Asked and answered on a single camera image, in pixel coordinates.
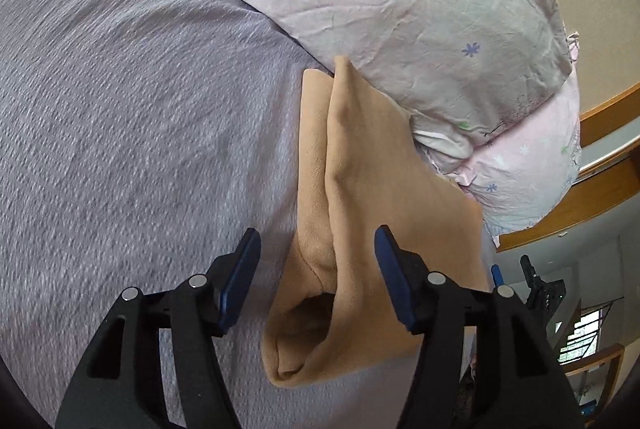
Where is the pink floral pillow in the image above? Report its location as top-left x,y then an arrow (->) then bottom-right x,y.
417,32 -> 584,251

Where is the wooden chair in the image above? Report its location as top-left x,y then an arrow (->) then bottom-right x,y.
564,342 -> 627,412

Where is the window with metal grille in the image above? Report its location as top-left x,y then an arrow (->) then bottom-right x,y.
556,303 -> 610,364

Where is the tan fleece garment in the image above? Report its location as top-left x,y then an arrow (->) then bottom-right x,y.
262,56 -> 493,390

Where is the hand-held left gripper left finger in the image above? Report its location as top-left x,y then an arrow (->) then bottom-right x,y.
54,228 -> 262,429

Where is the wooden bed headboard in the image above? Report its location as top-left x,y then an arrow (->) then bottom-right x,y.
497,88 -> 640,253

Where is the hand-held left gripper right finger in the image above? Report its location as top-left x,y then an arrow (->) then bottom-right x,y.
375,225 -> 586,429

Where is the purple textured bed sheet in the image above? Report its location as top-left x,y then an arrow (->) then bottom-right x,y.
0,0 -> 496,429

